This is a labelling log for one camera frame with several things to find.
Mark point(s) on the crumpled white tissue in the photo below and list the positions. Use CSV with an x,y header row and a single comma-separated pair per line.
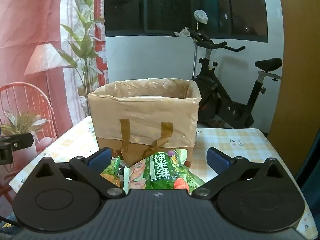
x,y
184,31

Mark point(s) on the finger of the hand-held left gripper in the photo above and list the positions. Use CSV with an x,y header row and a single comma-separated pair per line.
x,y
20,141

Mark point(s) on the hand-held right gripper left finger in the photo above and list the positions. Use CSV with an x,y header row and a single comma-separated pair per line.
x,y
101,158

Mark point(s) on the checked tablecloth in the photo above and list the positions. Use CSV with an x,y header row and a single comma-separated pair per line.
x,y
250,142

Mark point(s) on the small green snack packet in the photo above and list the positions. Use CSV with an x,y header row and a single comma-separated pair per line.
x,y
112,175

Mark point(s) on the brown box with plastic liner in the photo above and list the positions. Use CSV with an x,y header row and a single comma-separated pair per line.
x,y
145,120

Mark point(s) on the large green snack packet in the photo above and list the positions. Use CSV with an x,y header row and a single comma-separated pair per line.
x,y
162,172

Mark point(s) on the dark window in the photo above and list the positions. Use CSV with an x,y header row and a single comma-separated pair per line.
x,y
162,5

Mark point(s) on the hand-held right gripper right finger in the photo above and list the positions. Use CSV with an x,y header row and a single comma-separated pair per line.
x,y
217,162

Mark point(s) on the white plastic bag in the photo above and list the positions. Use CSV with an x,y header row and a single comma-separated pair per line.
x,y
201,16

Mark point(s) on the black exercise bike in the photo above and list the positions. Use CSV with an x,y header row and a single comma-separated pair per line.
x,y
225,100

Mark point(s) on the pink printed backdrop cloth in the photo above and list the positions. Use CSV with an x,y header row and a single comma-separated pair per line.
x,y
30,30

